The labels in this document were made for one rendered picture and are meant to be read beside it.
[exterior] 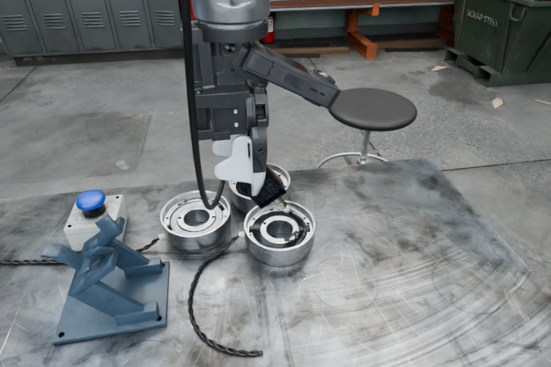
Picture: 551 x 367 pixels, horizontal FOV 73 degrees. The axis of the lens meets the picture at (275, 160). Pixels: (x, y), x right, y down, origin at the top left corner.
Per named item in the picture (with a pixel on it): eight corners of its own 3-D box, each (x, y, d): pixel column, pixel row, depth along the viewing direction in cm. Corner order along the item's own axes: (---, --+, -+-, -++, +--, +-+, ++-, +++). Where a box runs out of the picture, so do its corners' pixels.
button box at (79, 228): (129, 215, 62) (122, 192, 60) (121, 246, 57) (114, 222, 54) (77, 220, 61) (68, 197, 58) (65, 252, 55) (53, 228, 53)
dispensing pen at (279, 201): (318, 226, 54) (249, 152, 45) (294, 242, 55) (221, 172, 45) (314, 216, 56) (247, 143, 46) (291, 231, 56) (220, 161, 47)
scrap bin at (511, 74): (430, 54, 376) (448, -22, 337) (497, 51, 386) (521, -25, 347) (498, 97, 291) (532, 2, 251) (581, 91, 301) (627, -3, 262)
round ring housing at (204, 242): (215, 201, 65) (212, 182, 63) (243, 238, 58) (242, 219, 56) (156, 224, 61) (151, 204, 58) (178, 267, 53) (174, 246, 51)
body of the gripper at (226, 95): (194, 115, 46) (180, 13, 39) (263, 110, 48) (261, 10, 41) (195, 147, 40) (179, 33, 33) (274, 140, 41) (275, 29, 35)
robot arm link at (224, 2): (262, -34, 38) (278, -22, 32) (263, 12, 41) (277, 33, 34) (188, -34, 37) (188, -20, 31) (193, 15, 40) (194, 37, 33)
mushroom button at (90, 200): (114, 210, 59) (106, 186, 57) (109, 228, 56) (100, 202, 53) (87, 213, 59) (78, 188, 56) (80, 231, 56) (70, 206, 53)
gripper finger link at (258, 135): (248, 160, 46) (243, 92, 42) (261, 159, 46) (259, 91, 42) (252, 179, 42) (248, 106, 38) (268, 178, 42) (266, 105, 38)
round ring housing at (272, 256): (310, 219, 62) (311, 199, 59) (317, 269, 53) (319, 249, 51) (246, 219, 61) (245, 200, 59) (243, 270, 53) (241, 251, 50)
